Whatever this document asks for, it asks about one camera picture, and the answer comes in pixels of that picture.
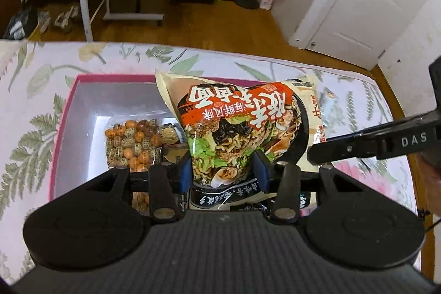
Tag wooden nightstand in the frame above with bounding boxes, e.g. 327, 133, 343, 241
0, 0, 22, 38

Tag black gold snack packet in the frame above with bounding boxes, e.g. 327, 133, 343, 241
160, 124, 188, 163

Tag red label peanut bag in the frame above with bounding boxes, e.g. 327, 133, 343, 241
104, 119, 162, 172

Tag white snack bar packet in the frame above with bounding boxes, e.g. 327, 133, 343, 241
319, 87, 338, 125

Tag pink cardboard box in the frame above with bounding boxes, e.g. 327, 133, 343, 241
49, 74, 277, 216

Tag clear bag coated peanuts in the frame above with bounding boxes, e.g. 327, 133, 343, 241
132, 192, 149, 216

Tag floral bed sheet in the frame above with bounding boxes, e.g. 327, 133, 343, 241
0, 40, 420, 284

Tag instant noodle bag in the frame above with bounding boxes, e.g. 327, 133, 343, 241
155, 72, 326, 211

